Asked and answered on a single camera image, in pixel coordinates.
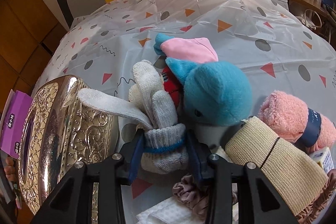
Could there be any beige bandage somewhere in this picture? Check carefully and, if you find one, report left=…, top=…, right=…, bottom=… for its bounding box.
left=224, top=117, right=328, bottom=216

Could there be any pink scrunchie light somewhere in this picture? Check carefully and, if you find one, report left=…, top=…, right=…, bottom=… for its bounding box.
left=171, top=173, right=238, bottom=222

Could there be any blue tissue pack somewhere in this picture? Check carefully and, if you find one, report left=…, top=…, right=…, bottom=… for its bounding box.
left=309, top=147, right=334, bottom=173

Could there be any pink towel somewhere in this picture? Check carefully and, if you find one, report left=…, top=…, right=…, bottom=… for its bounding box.
left=258, top=90, right=335, bottom=153

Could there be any white cloth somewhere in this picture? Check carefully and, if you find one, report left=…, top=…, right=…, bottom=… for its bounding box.
left=136, top=197, right=204, bottom=224

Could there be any white knit glove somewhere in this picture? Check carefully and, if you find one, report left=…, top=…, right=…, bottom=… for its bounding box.
left=77, top=60, right=189, bottom=174

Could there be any blue plush toy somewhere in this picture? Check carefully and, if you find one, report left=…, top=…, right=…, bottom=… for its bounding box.
left=154, top=34, right=252, bottom=126

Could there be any red christmas sock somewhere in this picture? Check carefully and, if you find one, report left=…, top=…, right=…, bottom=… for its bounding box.
left=161, top=66, right=182, bottom=108

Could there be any brown satin scrunchie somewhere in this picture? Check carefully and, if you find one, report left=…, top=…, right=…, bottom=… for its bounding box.
left=296, top=169, right=335, bottom=223

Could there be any person hand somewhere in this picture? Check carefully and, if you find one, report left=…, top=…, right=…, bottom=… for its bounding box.
left=4, top=157, right=17, bottom=182

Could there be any ornate gold tissue box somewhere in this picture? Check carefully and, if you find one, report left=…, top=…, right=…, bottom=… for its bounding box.
left=18, top=75, right=119, bottom=214

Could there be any purple cardboard box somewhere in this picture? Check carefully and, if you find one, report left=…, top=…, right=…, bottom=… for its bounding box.
left=0, top=90, right=33, bottom=159

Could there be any patterned plastic tablecloth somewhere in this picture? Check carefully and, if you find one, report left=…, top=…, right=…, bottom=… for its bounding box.
left=38, top=0, right=335, bottom=220

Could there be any white tote bag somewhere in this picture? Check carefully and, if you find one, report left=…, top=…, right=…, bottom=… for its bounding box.
left=302, top=9, right=322, bottom=31

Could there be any wooden desk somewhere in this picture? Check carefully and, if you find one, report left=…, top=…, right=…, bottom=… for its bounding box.
left=289, top=0, right=335, bottom=24

